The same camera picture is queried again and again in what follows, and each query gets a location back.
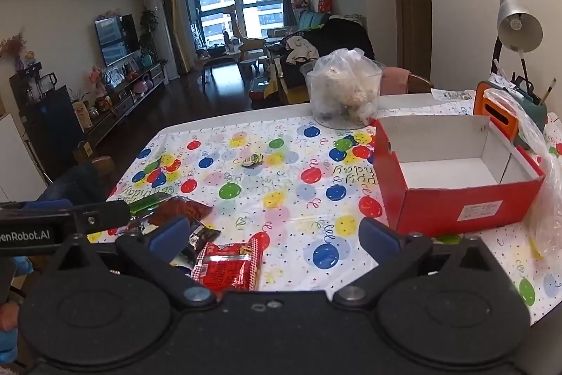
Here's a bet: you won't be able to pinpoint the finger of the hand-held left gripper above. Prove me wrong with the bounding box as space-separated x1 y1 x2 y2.
72 200 132 234
0 199 75 218

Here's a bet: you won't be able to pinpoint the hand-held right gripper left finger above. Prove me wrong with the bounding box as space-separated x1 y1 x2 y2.
55 216 218 310

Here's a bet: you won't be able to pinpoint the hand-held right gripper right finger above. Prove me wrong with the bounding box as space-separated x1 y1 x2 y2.
331 218 505 309

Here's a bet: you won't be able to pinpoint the large reddish brown snack packet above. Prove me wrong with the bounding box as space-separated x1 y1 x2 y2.
147 196 214 226

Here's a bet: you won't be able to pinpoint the small dark brown snack packet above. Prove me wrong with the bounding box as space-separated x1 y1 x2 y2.
187 223 221 259

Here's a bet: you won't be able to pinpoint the green snack packet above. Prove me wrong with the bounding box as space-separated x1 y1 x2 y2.
127 196 165 214

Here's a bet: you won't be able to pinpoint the red checkered snack packet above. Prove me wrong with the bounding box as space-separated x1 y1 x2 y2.
191 238 265 293

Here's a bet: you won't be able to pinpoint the red cardboard box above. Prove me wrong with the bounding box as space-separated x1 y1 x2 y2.
372 115 546 238

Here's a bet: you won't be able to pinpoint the silver snack packet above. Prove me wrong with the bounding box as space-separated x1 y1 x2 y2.
125 214 156 233

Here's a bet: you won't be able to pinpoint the blue jeans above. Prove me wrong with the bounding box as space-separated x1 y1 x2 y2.
48 162 110 209

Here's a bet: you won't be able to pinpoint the wooden chair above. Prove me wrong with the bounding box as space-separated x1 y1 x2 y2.
72 155 117 200
381 67 433 95

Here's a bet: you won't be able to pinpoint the black cabinet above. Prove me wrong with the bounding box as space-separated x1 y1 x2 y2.
9 72 86 187

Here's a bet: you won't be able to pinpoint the balloon print tablecloth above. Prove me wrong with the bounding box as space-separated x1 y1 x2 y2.
107 94 562 325

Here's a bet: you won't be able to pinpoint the television cabinet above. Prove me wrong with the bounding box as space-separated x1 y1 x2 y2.
83 63 168 134

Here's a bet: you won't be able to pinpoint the clear plastic container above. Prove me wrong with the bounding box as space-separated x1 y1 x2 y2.
306 59 384 129

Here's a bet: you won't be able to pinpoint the pink cloth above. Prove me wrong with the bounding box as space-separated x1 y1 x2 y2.
381 67 411 95

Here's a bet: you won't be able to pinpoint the white printed paper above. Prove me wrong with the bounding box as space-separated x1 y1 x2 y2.
432 89 477 102

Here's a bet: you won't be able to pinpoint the dried flower bunch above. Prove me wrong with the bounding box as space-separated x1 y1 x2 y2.
0 33 27 70

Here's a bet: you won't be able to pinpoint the clear plastic bag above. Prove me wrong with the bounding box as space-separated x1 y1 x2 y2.
483 89 562 259

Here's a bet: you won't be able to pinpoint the green and orange desk organizer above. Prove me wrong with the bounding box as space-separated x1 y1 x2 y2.
478 80 549 147

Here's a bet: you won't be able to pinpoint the television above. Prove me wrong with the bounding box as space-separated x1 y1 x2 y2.
94 15 141 67

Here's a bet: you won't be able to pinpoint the coffee table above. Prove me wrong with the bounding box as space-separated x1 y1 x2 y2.
195 43 244 79

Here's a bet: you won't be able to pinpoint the white standing air conditioner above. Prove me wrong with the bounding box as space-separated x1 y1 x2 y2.
147 0 178 83

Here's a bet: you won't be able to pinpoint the tall green plant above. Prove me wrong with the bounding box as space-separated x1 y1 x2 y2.
139 8 159 64

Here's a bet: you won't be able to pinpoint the black jacket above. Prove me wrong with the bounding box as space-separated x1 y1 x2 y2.
303 18 376 64

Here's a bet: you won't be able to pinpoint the grey and yellow curtain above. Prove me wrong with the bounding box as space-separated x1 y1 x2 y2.
153 0 196 72

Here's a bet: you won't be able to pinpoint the wooden brush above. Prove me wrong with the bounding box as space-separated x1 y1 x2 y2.
539 78 557 105

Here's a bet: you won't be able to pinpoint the wooden door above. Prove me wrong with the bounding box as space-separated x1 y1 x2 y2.
386 0 433 88

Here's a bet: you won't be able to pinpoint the white desk lamp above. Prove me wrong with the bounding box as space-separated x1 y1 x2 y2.
492 0 545 95

